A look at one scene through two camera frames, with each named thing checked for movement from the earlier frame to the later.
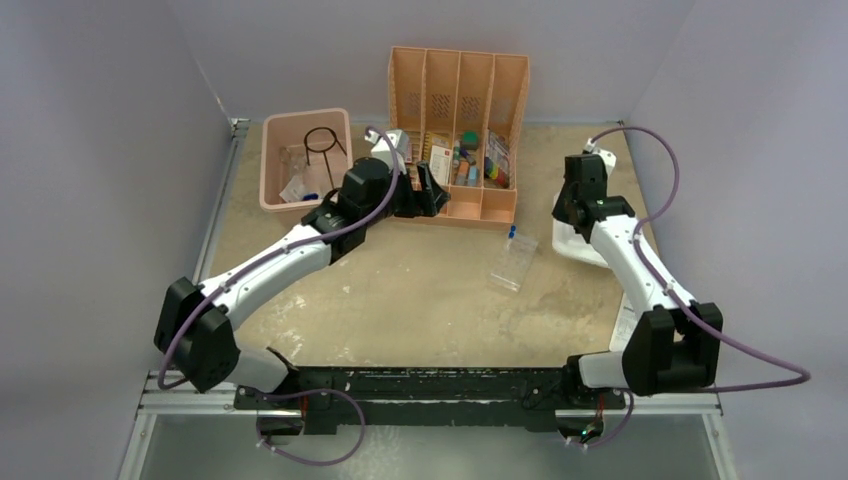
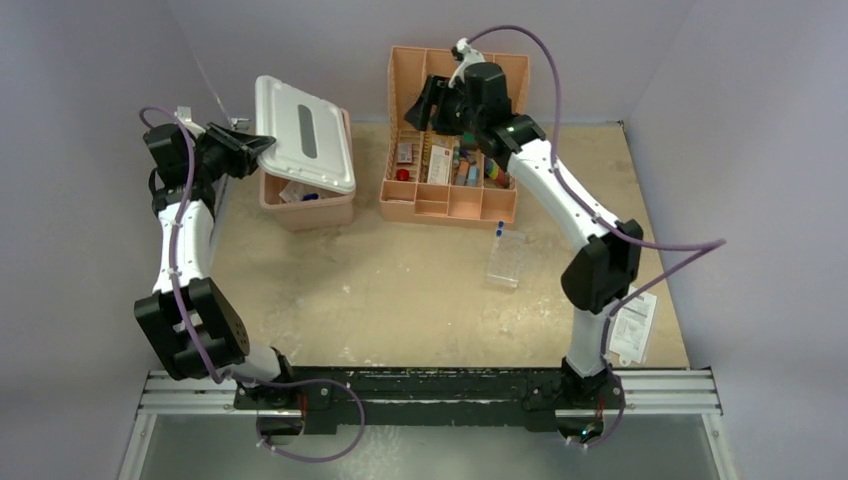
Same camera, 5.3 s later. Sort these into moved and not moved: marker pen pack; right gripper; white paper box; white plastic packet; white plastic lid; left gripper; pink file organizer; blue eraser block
Moved: left gripper; right gripper; white plastic lid
Not moved: white paper box; pink file organizer; blue eraser block; marker pen pack; white plastic packet
